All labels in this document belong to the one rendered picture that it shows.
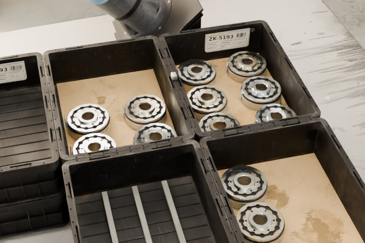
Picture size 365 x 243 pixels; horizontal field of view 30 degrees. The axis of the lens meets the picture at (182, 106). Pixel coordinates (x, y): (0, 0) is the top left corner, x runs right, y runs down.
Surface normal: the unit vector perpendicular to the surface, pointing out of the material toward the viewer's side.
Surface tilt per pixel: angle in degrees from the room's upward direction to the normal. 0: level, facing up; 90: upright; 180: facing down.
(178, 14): 43
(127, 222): 0
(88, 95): 0
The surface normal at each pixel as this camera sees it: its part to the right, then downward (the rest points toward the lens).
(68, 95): 0.00, -0.75
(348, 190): -0.97, 0.16
